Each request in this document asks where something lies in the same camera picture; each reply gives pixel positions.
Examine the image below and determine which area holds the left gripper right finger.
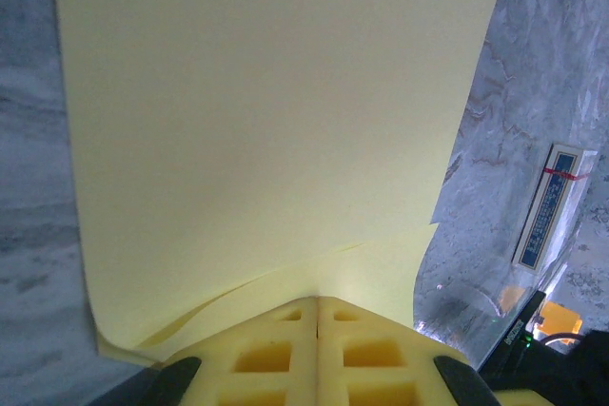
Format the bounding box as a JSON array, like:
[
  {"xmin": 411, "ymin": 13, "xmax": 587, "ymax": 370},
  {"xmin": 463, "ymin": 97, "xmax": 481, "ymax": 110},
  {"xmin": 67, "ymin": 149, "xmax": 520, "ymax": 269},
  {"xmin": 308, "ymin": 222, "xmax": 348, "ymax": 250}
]
[{"xmin": 317, "ymin": 296, "xmax": 556, "ymax": 406}]

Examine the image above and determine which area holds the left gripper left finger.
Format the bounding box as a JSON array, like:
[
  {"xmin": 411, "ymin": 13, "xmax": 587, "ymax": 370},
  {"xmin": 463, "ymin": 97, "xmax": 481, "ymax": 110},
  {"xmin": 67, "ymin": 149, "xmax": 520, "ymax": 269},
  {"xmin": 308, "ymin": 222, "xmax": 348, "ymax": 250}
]
[{"xmin": 151, "ymin": 296, "xmax": 319, "ymax": 406}]

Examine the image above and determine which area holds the yellow paper sheet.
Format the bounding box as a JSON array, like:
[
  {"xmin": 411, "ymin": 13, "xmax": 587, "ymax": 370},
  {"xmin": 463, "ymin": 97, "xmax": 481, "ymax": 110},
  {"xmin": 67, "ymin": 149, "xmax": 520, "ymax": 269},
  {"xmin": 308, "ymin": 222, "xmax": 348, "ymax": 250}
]
[{"xmin": 49, "ymin": 0, "xmax": 513, "ymax": 369}]

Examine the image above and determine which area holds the orange plastic block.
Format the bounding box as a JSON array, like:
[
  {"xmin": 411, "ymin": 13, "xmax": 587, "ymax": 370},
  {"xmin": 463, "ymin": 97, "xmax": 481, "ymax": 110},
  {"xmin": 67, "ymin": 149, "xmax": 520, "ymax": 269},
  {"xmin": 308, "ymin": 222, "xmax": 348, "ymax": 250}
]
[{"xmin": 541, "ymin": 300, "xmax": 584, "ymax": 346}]

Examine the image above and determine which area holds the playing card box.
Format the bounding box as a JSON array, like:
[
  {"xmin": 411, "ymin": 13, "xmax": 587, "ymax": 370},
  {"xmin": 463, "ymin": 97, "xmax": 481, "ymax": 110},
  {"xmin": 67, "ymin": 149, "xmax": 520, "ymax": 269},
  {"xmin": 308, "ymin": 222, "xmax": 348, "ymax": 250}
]
[{"xmin": 511, "ymin": 142, "xmax": 599, "ymax": 277}]

